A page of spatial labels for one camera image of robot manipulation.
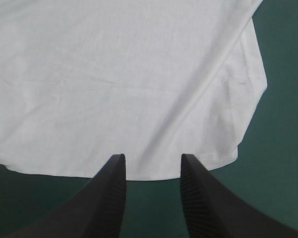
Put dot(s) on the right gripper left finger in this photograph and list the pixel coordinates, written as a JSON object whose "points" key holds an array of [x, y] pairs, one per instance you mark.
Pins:
{"points": [[94, 208]]}

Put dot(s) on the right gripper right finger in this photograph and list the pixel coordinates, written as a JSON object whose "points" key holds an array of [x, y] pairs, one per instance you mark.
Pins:
{"points": [[213, 210]]}

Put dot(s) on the white T-shirt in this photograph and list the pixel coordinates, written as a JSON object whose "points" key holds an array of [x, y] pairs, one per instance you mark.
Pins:
{"points": [[114, 81]]}

